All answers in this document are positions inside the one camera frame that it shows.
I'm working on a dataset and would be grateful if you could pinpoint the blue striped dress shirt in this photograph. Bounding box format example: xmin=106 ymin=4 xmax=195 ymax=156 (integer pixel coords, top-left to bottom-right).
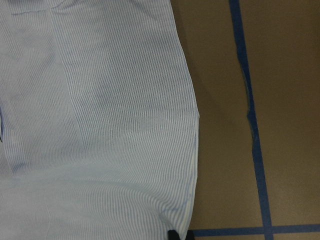
xmin=0 ymin=0 xmax=199 ymax=240

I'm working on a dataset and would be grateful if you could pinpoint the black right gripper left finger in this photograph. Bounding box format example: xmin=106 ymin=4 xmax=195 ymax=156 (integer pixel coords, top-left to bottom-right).
xmin=167 ymin=229 xmax=180 ymax=240

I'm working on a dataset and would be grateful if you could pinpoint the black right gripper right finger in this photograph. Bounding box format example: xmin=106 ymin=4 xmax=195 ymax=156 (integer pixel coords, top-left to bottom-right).
xmin=185 ymin=230 xmax=195 ymax=240

